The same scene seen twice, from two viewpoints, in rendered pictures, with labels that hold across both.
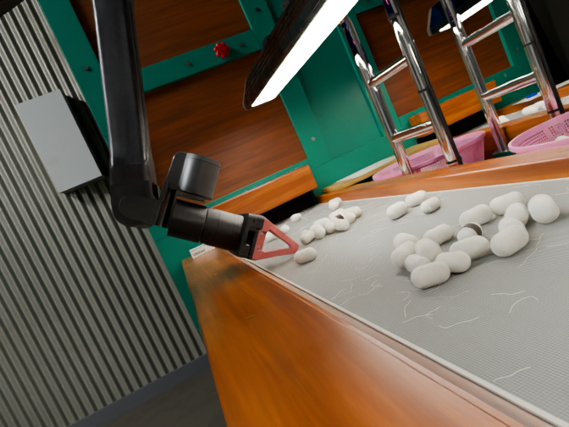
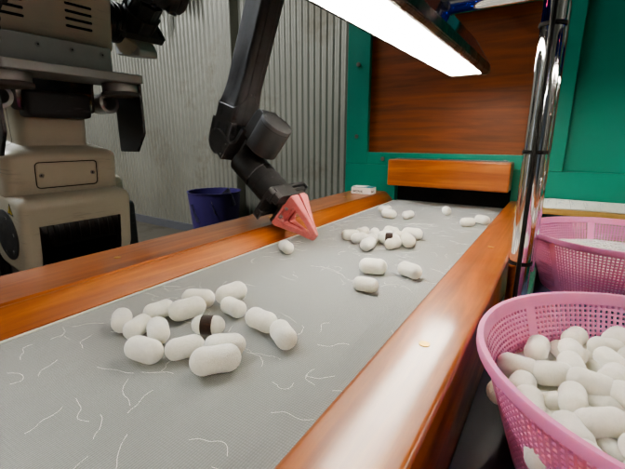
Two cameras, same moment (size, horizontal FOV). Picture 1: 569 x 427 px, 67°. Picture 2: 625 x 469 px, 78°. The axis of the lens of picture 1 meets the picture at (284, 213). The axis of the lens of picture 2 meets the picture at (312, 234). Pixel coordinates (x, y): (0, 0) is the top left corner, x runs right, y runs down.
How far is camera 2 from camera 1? 0.51 m
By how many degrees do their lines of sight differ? 47
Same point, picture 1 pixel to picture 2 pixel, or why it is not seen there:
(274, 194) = (454, 176)
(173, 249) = (355, 177)
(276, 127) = (513, 104)
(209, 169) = (268, 134)
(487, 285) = (81, 355)
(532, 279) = (59, 377)
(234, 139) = (458, 100)
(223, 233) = (259, 191)
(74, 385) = not seen: hidden behind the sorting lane
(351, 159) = (588, 182)
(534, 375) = not seen: outside the picture
